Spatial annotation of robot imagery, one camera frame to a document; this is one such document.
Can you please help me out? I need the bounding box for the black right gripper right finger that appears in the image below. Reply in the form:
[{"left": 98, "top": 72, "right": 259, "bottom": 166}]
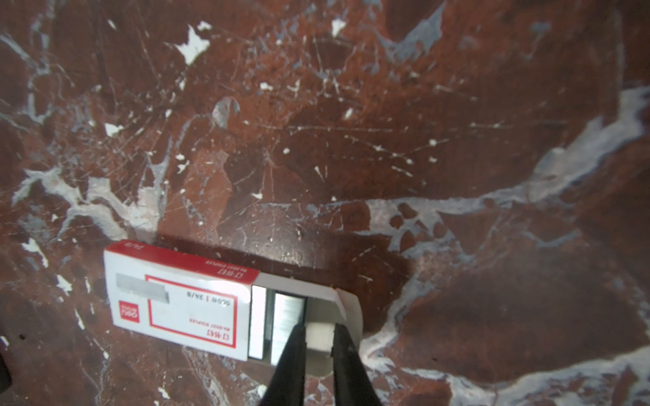
[{"left": 332, "top": 324, "right": 382, "bottom": 406}]

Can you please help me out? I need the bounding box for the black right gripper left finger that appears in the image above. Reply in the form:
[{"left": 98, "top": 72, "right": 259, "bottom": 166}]
[{"left": 259, "top": 325, "right": 306, "bottom": 406}]

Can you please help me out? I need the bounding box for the silver staple strip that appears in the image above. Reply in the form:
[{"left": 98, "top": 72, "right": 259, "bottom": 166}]
[{"left": 248, "top": 286, "right": 306, "bottom": 365}]

